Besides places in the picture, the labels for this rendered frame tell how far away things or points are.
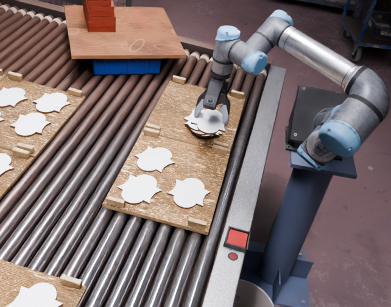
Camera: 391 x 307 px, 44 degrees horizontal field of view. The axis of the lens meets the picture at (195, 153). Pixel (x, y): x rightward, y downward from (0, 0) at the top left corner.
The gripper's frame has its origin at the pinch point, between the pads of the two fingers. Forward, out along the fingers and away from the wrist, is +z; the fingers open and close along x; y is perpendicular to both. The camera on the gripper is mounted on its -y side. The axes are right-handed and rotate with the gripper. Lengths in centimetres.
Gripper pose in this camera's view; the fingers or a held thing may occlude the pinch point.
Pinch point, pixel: (210, 121)
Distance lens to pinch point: 176.0
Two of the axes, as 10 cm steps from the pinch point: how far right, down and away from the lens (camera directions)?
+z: -1.4, 7.7, 6.2
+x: -9.6, -2.6, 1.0
